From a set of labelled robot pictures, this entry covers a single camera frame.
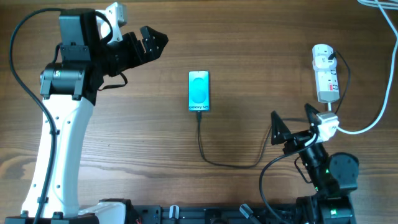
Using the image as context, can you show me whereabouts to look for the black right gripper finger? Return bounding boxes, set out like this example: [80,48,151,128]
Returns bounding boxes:
[271,111,292,145]
[304,103,320,126]

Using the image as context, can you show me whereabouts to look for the black USB charging cable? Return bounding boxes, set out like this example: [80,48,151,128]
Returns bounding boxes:
[195,50,351,170]

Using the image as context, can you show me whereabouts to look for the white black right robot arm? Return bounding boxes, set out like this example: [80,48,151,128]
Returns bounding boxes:
[271,104,359,224]

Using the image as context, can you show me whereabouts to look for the white USB charger plug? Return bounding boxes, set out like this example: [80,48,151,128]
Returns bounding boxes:
[312,54,337,72]

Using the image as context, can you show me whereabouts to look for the white power strip cord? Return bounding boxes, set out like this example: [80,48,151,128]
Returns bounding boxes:
[327,0,398,136]

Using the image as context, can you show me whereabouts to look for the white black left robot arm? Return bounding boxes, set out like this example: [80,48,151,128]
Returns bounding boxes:
[5,26,169,223]

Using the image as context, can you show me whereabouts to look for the blue screen smartphone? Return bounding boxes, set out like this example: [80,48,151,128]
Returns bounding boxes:
[188,70,210,111]

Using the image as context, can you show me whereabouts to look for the white power strip socket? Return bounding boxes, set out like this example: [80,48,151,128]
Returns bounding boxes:
[312,44,340,103]

